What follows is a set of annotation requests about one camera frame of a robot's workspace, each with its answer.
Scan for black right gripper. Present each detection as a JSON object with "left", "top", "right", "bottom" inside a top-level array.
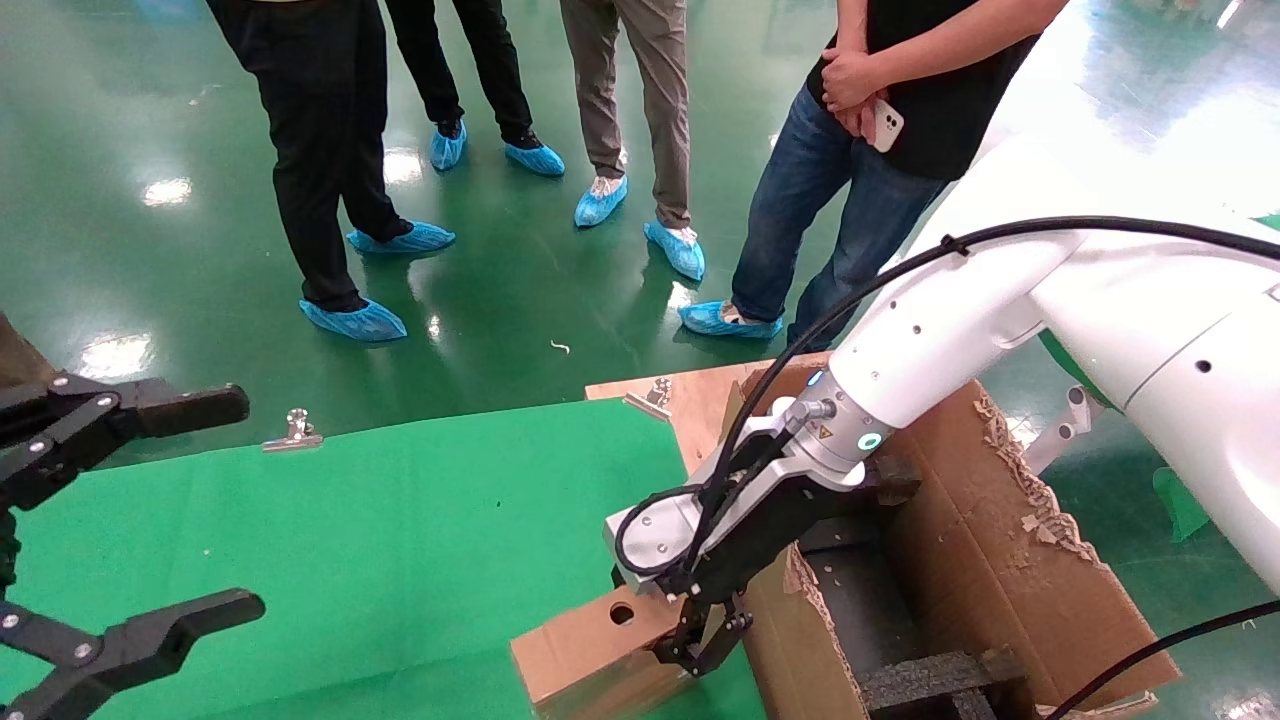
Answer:
[{"left": 655, "top": 455, "right": 921, "bottom": 679}]

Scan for person black slim trousers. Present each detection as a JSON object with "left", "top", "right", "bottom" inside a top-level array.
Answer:
[{"left": 385, "top": 0, "right": 536, "bottom": 143}]

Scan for black hanging cable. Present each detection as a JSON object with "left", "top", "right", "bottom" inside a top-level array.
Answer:
[{"left": 1045, "top": 598, "right": 1280, "bottom": 720}]

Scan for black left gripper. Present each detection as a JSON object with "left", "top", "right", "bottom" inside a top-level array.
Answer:
[{"left": 0, "top": 372, "right": 266, "bottom": 720}]

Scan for large open cardboard carton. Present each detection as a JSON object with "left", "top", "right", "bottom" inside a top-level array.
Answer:
[{"left": 720, "top": 360, "right": 1183, "bottom": 720}]

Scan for person brown trousers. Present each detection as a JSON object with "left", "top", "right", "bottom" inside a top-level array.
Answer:
[{"left": 0, "top": 312, "right": 56, "bottom": 393}]

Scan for person black shirt blue jeans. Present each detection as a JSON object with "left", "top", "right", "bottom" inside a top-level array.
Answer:
[{"left": 730, "top": 0, "right": 1071, "bottom": 349}]

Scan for small cardboard box with hole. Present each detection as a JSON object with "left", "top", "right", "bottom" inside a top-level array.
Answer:
[{"left": 510, "top": 585, "right": 701, "bottom": 720}]

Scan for black foam insert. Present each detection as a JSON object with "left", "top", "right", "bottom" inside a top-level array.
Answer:
[{"left": 860, "top": 648, "right": 1031, "bottom": 720}]

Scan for black camera cable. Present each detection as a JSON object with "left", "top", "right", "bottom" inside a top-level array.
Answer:
[{"left": 612, "top": 215, "right": 1280, "bottom": 581}]

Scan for person black wide trousers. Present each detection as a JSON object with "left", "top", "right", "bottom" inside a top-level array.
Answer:
[{"left": 207, "top": 0, "right": 411, "bottom": 313}]

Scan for blue shoe cover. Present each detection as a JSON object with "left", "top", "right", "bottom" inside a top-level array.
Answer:
[
  {"left": 574, "top": 175, "right": 630, "bottom": 229},
  {"left": 679, "top": 299, "right": 786, "bottom": 340},
  {"left": 643, "top": 220, "right": 707, "bottom": 283},
  {"left": 503, "top": 141, "right": 567, "bottom": 178},
  {"left": 430, "top": 120, "right": 469, "bottom": 172},
  {"left": 346, "top": 221, "right": 457, "bottom": 255},
  {"left": 298, "top": 297, "right": 409, "bottom": 344}
]

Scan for person khaki trousers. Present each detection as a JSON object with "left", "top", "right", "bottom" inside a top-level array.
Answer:
[{"left": 558, "top": 0, "right": 693, "bottom": 231}]

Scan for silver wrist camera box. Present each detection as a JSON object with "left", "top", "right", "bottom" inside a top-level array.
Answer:
[{"left": 603, "top": 415, "right": 801, "bottom": 601}]

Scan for white smartphone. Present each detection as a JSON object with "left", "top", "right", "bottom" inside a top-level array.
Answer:
[{"left": 872, "top": 98, "right": 906, "bottom": 154}]

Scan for silver binder clip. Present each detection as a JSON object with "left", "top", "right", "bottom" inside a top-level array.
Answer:
[
  {"left": 262, "top": 408, "right": 324, "bottom": 453},
  {"left": 623, "top": 378, "right": 674, "bottom": 422}
]

